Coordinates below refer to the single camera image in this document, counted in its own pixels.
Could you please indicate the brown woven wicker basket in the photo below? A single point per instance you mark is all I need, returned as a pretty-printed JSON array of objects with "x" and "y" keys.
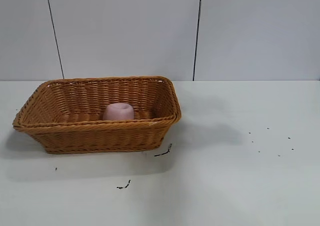
[{"x": 100, "y": 135}]

